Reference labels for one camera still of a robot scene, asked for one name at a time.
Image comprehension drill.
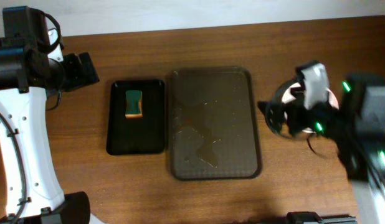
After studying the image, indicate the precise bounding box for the white plate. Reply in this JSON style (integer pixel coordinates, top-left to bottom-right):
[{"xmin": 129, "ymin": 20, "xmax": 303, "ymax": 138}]
[{"xmin": 281, "ymin": 82, "xmax": 339, "ymax": 134}]

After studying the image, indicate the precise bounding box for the green and yellow sponge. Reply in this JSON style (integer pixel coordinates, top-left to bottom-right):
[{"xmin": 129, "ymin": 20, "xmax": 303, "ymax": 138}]
[{"xmin": 125, "ymin": 90, "xmax": 143, "ymax": 119}]

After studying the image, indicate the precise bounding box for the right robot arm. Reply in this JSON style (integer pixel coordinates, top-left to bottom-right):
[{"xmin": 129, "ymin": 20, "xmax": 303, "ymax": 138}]
[{"xmin": 258, "ymin": 73, "xmax": 385, "ymax": 223}]

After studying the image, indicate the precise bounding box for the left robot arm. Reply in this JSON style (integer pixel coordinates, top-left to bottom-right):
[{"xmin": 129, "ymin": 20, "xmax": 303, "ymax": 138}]
[{"xmin": 0, "ymin": 6, "xmax": 99, "ymax": 224}]

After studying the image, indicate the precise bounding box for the brown plastic serving tray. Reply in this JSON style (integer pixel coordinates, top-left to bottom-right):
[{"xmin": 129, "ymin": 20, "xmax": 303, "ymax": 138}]
[{"xmin": 168, "ymin": 67, "xmax": 262, "ymax": 181}]

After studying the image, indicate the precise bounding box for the black rectangular tray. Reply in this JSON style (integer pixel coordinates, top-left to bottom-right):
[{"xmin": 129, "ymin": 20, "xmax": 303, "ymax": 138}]
[{"xmin": 106, "ymin": 79, "xmax": 165, "ymax": 156}]

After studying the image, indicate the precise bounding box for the black base bracket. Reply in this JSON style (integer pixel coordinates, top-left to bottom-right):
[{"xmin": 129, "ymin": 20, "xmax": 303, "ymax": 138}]
[{"xmin": 285, "ymin": 212, "xmax": 358, "ymax": 224}]

